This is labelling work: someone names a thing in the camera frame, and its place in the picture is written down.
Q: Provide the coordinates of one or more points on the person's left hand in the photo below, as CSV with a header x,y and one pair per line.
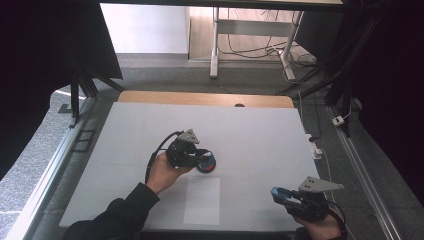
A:
x,y
165,176

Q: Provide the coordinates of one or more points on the round red ink pad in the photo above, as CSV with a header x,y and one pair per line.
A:
x,y
208,167

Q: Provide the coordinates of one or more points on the aluminium rail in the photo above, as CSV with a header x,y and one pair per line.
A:
x,y
46,173
363,173

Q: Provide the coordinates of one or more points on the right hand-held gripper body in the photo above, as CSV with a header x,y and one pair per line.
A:
x,y
311,203

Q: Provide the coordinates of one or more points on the person's right hand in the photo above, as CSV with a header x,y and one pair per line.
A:
x,y
321,230

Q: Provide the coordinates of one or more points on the black curtain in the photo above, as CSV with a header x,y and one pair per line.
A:
x,y
33,66
393,83

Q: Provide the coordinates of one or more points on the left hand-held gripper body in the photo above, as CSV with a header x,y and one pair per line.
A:
x,y
181,151

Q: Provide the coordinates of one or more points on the black metal stand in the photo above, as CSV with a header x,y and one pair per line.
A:
x,y
76,86
343,66

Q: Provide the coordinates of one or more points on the white metal desk frame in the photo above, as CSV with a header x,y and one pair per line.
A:
x,y
250,28

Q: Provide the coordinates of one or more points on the wooden table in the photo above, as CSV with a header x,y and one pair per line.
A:
x,y
200,98

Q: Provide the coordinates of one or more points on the blue stamp cap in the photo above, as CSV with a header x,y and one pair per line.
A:
x,y
279,193

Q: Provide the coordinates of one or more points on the white table mat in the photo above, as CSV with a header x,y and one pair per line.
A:
x,y
246,133

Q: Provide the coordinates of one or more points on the white paper sheet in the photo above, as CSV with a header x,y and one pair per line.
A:
x,y
202,203

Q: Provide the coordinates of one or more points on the small white adapter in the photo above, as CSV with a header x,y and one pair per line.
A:
x,y
338,120

